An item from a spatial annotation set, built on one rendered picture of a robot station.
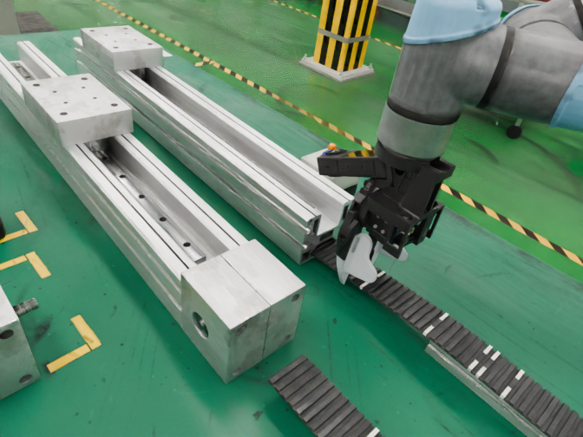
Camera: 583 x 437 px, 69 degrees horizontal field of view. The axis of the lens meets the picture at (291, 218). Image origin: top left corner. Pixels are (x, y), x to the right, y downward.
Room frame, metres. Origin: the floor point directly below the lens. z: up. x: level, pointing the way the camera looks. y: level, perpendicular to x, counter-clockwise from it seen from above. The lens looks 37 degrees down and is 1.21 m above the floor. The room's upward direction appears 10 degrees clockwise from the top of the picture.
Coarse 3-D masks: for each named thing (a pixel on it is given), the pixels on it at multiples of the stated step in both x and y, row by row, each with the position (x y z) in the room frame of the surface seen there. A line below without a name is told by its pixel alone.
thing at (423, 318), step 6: (426, 306) 0.39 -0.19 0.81; (432, 306) 0.39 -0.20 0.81; (420, 312) 0.37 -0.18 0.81; (426, 312) 0.37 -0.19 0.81; (432, 312) 0.38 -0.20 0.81; (438, 312) 0.38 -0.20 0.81; (414, 318) 0.36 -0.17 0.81; (420, 318) 0.36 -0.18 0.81; (426, 318) 0.36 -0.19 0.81; (432, 318) 0.37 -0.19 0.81; (414, 324) 0.35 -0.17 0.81; (420, 324) 0.35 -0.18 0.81; (426, 324) 0.36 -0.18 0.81; (420, 330) 0.34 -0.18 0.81
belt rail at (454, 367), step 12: (432, 348) 0.34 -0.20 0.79; (444, 360) 0.32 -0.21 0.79; (456, 372) 0.31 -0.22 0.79; (468, 372) 0.30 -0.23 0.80; (468, 384) 0.30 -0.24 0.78; (480, 384) 0.30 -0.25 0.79; (480, 396) 0.29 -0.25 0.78; (492, 396) 0.29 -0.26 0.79; (504, 408) 0.27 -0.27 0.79; (516, 420) 0.26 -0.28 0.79; (528, 432) 0.25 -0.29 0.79; (540, 432) 0.25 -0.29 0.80
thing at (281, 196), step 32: (96, 64) 0.91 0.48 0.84; (128, 96) 0.80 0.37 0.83; (160, 96) 0.75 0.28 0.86; (192, 96) 0.78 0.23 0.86; (160, 128) 0.73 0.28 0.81; (192, 128) 0.65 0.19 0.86; (224, 128) 0.70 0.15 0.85; (192, 160) 0.64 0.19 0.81; (224, 160) 0.58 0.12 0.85; (256, 160) 0.64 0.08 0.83; (288, 160) 0.60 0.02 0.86; (224, 192) 0.58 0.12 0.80; (256, 192) 0.53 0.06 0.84; (288, 192) 0.51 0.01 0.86; (320, 192) 0.54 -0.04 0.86; (256, 224) 0.52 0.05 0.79; (288, 224) 0.47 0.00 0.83; (320, 224) 0.50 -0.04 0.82
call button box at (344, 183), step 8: (320, 152) 0.69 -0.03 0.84; (304, 160) 0.66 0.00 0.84; (312, 160) 0.66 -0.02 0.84; (312, 168) 0.64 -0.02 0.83; (328, 176) 0.62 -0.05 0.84; (344, 176) 0.63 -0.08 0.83; (336, 184) 0.62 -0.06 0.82; (344, 184) 0.64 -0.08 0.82; (352, 184) 0.66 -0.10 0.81; (352, 192) 0.66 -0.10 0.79
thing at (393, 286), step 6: (390, 282) 0.42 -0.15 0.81; (396, 282) 0.43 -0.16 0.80; (378, 288) 0.41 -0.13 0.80; (384, 288) 0.41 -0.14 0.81; (390, 288) 0.41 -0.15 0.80; (396, 288) 0.41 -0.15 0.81; (402, 288) 0.42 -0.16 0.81; (372, 294) 0.40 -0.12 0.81; (378, 294) 0.40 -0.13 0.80; (384, 294) 0.40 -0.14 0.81; (390, 294) 0.40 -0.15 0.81; (378, 300) 0.39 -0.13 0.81; (384, 300) 0.39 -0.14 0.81
